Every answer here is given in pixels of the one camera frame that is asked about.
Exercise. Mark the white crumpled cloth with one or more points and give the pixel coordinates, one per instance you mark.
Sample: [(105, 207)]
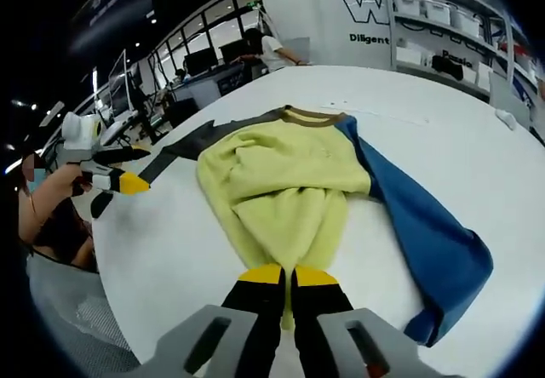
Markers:
[(506, 118)]

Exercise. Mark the grey chair back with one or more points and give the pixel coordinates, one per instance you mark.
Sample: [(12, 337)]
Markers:
[(508, 95)]

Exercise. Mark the dark hanging display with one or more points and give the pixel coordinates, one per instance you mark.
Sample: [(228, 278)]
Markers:
[(110, 7)]

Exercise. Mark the person's left hand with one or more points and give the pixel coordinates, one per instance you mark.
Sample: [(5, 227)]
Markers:
[(81, 185)]

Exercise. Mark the blue face mask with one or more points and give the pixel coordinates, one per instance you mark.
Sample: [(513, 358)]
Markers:
[(39, 181)]

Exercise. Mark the white storage box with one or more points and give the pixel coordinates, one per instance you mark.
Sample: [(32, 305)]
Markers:
[(411, 7), (438, 13), (466, 23)]

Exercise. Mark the large tilted screen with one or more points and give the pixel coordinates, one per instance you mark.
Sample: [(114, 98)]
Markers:
[(119, 88)]

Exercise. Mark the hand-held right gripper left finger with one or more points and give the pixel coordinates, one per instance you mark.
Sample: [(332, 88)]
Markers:
[(251, 310)]

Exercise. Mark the grey metal shelf unit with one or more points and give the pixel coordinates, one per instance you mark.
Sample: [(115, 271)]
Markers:
[(430, 25)]

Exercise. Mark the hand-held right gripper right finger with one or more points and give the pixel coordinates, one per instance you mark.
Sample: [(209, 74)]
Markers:
[(319, 310)]

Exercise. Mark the black bag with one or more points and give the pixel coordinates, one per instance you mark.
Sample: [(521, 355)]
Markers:
[(447, 67)]

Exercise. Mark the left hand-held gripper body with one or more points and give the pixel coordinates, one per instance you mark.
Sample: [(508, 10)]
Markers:
[(81, 139)]

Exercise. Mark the yellow blue grey garment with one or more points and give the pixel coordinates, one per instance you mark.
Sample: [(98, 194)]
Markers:
[(298, 161)]

